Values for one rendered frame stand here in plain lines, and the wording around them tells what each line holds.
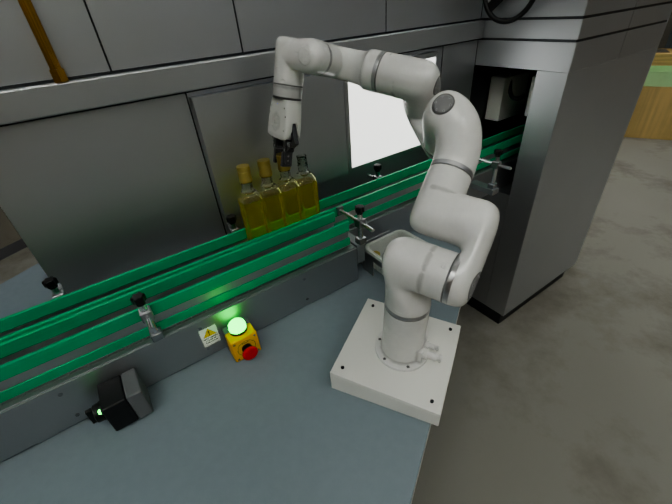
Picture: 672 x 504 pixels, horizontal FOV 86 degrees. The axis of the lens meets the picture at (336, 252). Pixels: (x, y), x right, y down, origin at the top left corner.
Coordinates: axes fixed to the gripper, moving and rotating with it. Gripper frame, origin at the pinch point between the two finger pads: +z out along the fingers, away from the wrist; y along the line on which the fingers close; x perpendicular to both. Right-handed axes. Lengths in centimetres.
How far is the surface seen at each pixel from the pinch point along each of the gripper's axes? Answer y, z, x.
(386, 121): -11.3, -9.9, 47.6
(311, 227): 6.6, 19.3, 7.8
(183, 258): -3.5, 28.4, -26.3
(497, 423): 55, 98, 80
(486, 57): -8, -37, 92
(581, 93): 25, -29, 108
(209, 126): -12.0, -5.2, -16.0
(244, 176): 1.5, 4.6, -11.6
